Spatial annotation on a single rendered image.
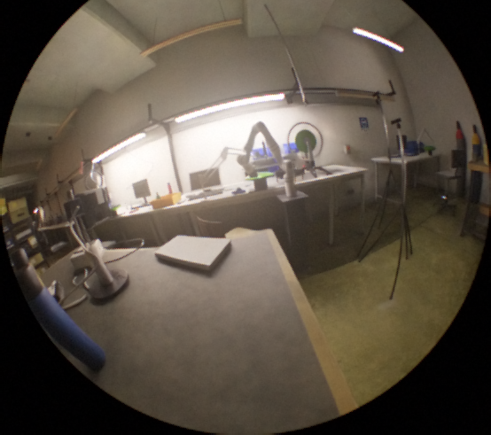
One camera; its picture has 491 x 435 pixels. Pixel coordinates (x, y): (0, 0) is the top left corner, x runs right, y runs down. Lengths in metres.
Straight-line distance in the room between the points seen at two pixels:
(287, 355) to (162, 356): 0.21
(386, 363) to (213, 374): 1.24
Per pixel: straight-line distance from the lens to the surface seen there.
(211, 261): 0.45
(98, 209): 0.60
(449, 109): 4.87
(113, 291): 0.54
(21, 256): 0.53
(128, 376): 0.37
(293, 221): 1.44
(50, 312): 0.34
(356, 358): 1.34
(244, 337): 0.30
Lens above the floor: 1.25
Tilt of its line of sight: 11 degrees down
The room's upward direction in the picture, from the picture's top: 12 degrees counter-clockwise
